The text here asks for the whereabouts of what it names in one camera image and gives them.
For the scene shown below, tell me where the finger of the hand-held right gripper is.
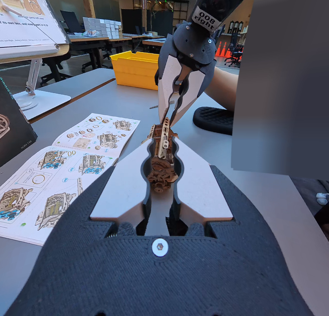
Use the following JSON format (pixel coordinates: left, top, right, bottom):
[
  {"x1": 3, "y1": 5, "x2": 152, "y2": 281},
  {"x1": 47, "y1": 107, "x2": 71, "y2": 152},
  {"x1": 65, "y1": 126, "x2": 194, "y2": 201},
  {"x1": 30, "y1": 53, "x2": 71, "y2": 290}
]
[
  {"x1": 170, "y1": 70, "x2": 206, "y2": 128},
  {"x1": 157, "y1": 54, "x2": 182, "y2": 124}
]

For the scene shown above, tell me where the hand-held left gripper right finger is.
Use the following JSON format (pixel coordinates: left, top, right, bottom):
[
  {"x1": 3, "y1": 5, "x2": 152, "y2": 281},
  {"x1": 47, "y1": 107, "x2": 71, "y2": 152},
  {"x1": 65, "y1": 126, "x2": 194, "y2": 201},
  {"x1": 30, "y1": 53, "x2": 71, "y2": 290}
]
[{"x1": 172, "y1": 137, "x2": 234, "y2": 232}]

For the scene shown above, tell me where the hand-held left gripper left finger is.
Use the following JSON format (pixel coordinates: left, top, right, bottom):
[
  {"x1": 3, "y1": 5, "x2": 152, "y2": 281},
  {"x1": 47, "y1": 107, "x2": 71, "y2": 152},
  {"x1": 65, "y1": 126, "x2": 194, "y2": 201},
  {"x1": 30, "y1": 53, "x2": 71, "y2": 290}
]
[{"x1": 89, "y1": 138, "x2": 155, "y2": 235}]

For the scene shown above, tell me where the wooden submarine model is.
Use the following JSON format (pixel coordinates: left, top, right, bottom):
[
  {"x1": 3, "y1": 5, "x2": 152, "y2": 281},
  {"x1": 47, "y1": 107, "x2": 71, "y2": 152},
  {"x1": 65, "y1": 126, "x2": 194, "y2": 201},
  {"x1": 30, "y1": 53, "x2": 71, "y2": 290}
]
[{"x1": 142, "y1": 123, "x2": 180, "y2": 193}]

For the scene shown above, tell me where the perforated wooden strip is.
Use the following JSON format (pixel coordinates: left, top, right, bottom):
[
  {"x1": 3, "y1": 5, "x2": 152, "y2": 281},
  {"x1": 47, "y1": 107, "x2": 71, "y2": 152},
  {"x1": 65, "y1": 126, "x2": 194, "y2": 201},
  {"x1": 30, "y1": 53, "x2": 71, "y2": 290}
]
[{"x1": 157, "y1": 117, "x2": 172, "y2": 160}]

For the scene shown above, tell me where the person's right forearm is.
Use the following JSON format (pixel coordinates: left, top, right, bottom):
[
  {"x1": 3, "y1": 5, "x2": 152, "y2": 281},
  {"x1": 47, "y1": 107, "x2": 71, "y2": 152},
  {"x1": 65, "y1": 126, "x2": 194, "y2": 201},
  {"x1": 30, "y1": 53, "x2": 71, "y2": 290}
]
[{"x1": 204, "y1": 67, "x2": 240, "y2": 112}]

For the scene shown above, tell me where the black model kit box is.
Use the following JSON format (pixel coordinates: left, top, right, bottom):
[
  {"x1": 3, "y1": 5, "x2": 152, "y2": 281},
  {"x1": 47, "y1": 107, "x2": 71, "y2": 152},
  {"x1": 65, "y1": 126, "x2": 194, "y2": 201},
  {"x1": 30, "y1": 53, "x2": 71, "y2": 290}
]
[{"x1": 0, "y1": 76, "x2": 38, "y2": 168}]

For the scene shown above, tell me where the thin wooden stick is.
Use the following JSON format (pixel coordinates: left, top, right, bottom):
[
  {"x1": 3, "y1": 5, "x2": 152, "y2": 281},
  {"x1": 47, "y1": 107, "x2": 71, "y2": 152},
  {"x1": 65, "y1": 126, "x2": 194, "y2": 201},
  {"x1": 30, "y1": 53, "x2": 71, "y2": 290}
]
[{"x1": 150, "y1": 100, "x2": 176, "y2": 109}]

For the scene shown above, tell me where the yellow plastic bin stack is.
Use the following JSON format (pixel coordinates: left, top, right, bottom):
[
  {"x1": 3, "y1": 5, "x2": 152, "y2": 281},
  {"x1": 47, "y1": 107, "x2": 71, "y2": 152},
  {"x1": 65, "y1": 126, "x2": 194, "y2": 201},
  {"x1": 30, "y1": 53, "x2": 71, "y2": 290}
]
[{"x1": 110, "y1": 51, "x2": 160, "y2": 91}]

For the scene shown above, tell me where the black quilted pad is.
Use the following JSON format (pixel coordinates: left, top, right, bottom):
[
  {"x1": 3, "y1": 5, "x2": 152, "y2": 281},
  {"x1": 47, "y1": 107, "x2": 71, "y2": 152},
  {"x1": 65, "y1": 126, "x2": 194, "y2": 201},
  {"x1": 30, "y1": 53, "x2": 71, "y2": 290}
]
[{"x1": 192, "y1": 106, "x2": 235, "y2": 136}]

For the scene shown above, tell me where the illustrated instruction booklet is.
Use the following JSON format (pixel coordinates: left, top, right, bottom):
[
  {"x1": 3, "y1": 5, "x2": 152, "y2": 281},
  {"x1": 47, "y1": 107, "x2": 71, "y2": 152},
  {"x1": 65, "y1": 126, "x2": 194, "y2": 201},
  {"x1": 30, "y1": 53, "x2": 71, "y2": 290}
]
[{"x1": 0, "y1": 113, "x2": 141, "y2": 246}]

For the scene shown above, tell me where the stack of white boxes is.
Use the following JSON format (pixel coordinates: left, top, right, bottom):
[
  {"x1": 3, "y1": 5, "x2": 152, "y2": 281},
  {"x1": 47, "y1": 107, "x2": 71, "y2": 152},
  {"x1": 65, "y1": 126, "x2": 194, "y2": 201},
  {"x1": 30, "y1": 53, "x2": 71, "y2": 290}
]
[{"x1": 82, "y1": 17, "x2": 123, "y2": 39}]

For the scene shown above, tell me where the background wooden desk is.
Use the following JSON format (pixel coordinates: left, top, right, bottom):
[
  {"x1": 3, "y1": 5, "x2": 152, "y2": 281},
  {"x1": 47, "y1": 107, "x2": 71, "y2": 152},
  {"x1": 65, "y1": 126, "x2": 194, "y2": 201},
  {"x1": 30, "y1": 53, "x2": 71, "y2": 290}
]
[{"x1": 68, "y1": 34, "x2": 133, "y2": 70}]

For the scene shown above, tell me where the person's grey shirt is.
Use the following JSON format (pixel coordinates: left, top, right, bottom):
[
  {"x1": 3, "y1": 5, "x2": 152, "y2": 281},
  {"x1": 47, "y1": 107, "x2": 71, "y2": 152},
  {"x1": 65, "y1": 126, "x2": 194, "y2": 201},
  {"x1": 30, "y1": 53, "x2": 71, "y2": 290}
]
[{"x1": 290, "y1": 178, "x2": 329, "y2": 244}]

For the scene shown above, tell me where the white document stand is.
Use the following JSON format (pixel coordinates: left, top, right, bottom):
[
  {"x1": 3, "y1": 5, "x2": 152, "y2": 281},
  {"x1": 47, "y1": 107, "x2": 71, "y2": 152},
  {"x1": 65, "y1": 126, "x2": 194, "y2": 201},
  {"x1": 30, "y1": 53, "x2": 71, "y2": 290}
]
[{"x1": 12, "y1": 58, "x2": 71, "y2": 120}]

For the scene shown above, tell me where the laminated instruction board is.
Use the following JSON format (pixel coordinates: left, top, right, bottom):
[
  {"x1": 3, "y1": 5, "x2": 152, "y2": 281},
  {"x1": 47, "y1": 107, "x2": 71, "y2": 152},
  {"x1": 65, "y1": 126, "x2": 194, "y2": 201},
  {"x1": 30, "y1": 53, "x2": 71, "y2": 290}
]
[{"x1": 0, "y1": 0, "x2": 71, "y2": 63}]

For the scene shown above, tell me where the wooden support post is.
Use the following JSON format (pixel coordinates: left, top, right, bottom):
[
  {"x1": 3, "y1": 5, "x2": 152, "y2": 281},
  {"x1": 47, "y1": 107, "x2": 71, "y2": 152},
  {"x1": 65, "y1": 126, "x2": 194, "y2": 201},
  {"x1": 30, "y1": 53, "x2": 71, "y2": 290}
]
[{"x1": 80, "y1": 0, "x2": 96, "y2": 19}]

